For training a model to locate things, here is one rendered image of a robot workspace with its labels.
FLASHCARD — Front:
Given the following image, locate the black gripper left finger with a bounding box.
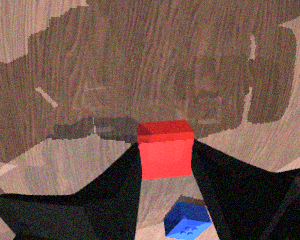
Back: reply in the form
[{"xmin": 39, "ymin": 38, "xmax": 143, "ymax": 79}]
[{"xmin": 0, "ymin": 143, "xmax": 143, "ymax": 240}]

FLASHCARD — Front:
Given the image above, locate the red block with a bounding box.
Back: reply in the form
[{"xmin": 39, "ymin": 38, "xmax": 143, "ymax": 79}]
[{"xmin": 138, "ymin": 120, "xmax": 194, "ymax": 180}]

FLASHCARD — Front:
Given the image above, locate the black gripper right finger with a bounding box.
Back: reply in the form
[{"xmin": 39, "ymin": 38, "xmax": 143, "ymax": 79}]
[{"xmin": 190, "ymin": 139, "xmax": 300, "ymax": 240}]

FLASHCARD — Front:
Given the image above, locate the blue block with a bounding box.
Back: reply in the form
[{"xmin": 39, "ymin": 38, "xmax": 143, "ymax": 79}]
[{"xmin": 163, "ymin": 201, "xmax": 213, "ymax": 240}]

